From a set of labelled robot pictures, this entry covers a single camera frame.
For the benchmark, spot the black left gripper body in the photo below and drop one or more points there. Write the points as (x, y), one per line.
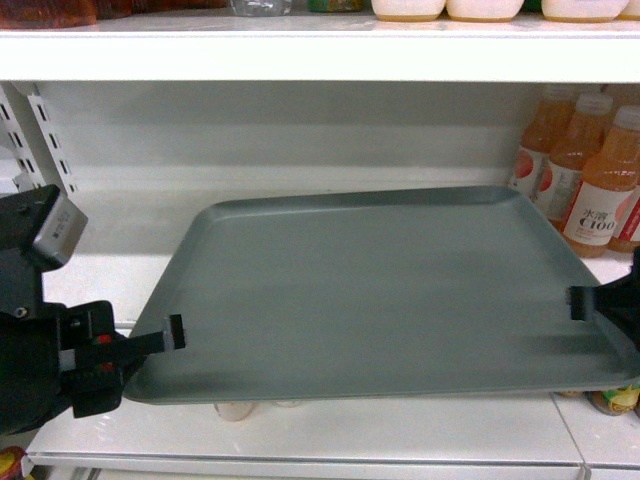
(94, 361)

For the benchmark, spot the orange juice bottle second row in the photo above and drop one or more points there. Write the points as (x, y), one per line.
(582, 139)

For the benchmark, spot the orange juice bottle back left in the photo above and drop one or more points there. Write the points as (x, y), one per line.
(553, 113)

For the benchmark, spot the grey rectangular serving tray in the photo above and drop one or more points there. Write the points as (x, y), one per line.
(376, 294)

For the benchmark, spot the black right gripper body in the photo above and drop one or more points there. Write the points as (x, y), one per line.
(618, 301)

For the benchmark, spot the orange juice bottle red label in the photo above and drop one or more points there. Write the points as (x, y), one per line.
(626, 235)

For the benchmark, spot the white upper store shelf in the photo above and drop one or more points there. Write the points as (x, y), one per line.
(215, 45)

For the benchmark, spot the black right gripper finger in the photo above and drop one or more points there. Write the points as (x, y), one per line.
(580, 300)

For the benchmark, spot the white slotted shelf upright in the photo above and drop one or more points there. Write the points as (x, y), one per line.
(34, 137)

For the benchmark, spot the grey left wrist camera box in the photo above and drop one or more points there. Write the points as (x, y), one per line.
(58, 232)

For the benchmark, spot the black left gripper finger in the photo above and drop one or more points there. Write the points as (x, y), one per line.
(170, 338)

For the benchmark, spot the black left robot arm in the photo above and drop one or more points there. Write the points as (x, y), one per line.
(53, 357)

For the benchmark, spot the orange C100 juice bottle front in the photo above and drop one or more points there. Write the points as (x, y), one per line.
(606, 183)

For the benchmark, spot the yellow green tea bottle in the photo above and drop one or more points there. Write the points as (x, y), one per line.
(615, 402)

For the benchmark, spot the white yogurt drink bottle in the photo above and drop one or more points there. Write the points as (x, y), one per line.
(483, 10)
(582, 11)
(407, 10)

